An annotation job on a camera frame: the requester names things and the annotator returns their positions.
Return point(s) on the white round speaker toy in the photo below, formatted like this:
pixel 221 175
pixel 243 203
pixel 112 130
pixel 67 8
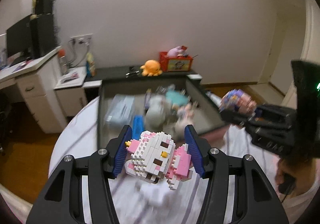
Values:
pixel 157 114

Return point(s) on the black computer tower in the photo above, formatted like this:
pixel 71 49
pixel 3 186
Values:
pixel 42 35

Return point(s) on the pink purple brick figure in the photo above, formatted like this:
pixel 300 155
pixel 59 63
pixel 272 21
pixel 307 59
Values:
pixel 237 100

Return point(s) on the orange octopus plush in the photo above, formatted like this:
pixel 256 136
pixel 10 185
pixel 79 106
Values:
pixel 151 68

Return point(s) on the pink plush toy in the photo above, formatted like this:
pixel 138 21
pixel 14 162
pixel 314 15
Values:
pixel 177 51

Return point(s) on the white bedside cabinet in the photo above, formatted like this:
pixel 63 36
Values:
pixel 70 93

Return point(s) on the white pink brick cat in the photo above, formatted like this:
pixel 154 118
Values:
pixel 156 157

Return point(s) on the person's right hand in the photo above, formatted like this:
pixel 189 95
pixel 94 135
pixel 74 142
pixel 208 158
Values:
pixel 303 172

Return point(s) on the clear plastic storage case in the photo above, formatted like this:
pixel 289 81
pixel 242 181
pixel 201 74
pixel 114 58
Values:
pixel 120 112

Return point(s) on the snack bag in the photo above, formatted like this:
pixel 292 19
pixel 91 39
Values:
pixel 90 65

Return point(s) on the white wall socket strip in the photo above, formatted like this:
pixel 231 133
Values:
pixel 82 39

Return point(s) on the white desk with drawers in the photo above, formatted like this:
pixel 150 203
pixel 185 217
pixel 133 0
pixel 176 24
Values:
pixel 36 82

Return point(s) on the blue plastic case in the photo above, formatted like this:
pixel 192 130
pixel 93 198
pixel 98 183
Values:
pixel 138 126

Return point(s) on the white striped bed quilt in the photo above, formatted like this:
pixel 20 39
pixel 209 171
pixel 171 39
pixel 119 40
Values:
pixel 137 201

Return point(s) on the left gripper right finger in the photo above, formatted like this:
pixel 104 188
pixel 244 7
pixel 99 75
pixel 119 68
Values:
pixel 193 141

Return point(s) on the teal pouch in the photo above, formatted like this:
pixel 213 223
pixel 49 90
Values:
pixel 176 98

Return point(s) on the red storage crate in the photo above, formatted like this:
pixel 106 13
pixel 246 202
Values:
pixel 174 64

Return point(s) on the black computer monitor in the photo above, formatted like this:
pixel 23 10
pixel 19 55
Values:
pixel 18 40

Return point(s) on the pink black storage box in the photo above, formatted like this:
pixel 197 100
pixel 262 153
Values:
pixel 207 121

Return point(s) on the pink doll figure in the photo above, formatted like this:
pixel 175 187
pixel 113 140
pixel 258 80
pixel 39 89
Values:
pixel 185 116

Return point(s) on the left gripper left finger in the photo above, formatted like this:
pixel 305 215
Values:
pixel 120 151

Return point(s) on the bottle with orange cap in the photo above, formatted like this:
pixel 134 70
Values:
pixel 63 62

